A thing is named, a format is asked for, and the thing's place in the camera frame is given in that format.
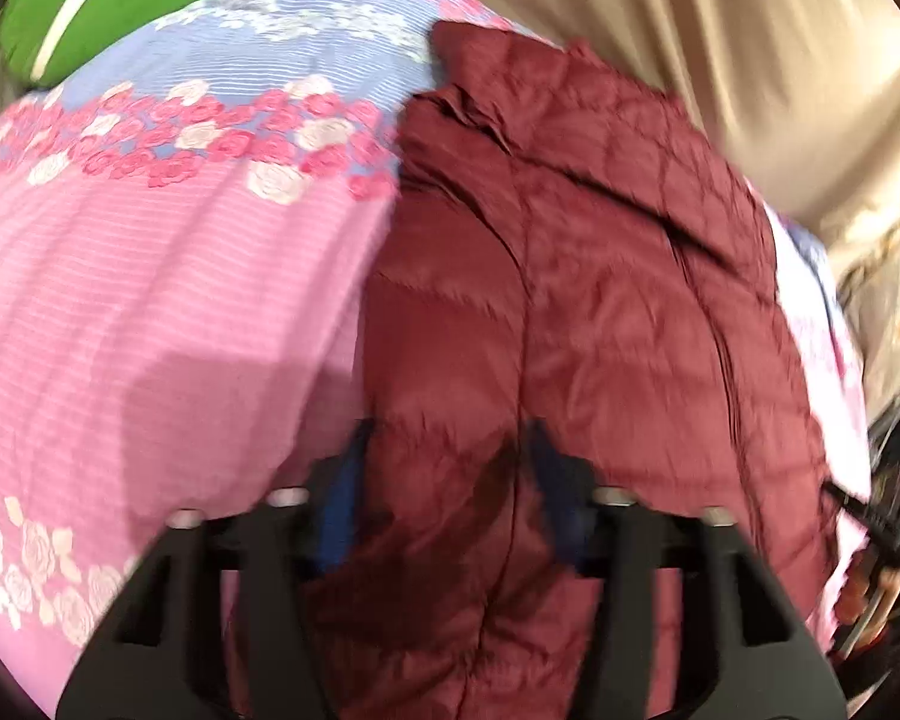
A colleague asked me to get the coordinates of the maroon quilted jacket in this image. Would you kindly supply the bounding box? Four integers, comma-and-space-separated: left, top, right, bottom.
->
225, 19, 845, 720

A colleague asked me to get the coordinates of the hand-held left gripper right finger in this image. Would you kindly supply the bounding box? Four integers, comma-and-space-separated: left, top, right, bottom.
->
526, 420, 850, 720

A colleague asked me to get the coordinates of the patterned beige cloth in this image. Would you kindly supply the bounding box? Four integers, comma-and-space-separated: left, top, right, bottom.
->
832, 229, 900, 421

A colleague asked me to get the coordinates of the pink and blue floral bedsheet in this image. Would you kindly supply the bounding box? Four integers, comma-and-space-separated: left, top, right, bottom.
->
0, 0, 875, 720

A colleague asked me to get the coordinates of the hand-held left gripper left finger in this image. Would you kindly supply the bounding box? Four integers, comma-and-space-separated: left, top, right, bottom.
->
55, 420, 376, 720

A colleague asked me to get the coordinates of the beige curtain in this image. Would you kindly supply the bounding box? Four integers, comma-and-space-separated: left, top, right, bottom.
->
360, 0, 900, 256

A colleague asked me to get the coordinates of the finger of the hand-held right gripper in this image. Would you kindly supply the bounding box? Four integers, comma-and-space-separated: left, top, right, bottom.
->
821, 481, 900, 563

